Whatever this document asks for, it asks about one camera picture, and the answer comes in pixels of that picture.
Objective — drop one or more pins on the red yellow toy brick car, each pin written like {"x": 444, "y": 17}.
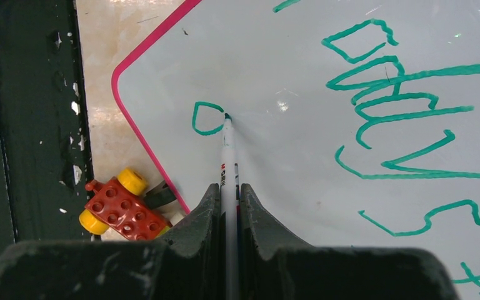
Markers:
{"x": 118, "y": 205}

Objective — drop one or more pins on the pink-framed whiteboard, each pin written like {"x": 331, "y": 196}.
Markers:
{"x": 357, "y": 123}

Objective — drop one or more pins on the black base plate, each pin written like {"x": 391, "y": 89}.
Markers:
{"x": 45, "y": 154}

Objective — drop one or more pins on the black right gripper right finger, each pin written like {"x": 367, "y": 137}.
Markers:
{"x": 265, "y": 242}

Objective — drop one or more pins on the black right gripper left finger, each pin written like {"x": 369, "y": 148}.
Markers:
{"x": 189, "y": 264}

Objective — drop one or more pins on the green white marker pen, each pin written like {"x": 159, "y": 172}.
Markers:
{"x": 229, "y": 209}

